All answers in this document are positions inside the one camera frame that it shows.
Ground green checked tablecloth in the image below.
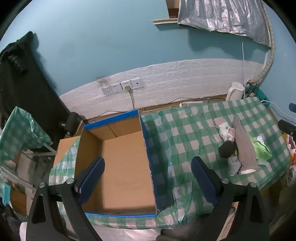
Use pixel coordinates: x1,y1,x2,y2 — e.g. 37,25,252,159
50,97,290,230

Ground braided hose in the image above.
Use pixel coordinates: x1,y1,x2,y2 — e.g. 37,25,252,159
248,0,276,85

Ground small light grey sock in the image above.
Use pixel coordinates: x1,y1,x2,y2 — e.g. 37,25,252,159
228,156,242,175

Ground black sock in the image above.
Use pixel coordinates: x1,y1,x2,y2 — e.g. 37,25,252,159
218,141,237,158

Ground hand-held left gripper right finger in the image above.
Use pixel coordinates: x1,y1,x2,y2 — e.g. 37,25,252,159
191,156,270,241

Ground grey plug cable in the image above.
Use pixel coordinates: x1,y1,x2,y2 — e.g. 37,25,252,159
125,86,137,110

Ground white table frame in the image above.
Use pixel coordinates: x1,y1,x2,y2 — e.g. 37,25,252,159
21,144,57,163

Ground black hanging cloth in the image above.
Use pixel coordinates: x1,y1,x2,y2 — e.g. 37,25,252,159
0,31,71,150

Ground long grey sock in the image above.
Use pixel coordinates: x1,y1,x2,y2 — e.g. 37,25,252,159
232,116,260,175

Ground green checked side table cloth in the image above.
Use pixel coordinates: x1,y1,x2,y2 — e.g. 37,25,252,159
0,106,53,163

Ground cardboard box with blue tape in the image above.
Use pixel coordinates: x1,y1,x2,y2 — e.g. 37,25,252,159
74,109,174,217

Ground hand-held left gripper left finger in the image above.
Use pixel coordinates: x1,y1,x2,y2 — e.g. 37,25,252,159
25,157,105,241

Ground pink white patterned sock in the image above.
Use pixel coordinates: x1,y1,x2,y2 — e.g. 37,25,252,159
214,118,236,142

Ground light green cloth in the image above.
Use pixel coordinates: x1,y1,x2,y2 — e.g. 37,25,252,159
248,136,273,166

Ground wooden strip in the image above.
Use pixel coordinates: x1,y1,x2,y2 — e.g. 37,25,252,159
151,18,178,25

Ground black roller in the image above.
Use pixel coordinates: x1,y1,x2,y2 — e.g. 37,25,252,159
61,112,82,136

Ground silver foil sheet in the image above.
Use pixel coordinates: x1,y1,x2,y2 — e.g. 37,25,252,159
178,0,271,47

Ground white kettle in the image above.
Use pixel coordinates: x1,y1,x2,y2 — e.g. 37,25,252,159
225,82,245,101

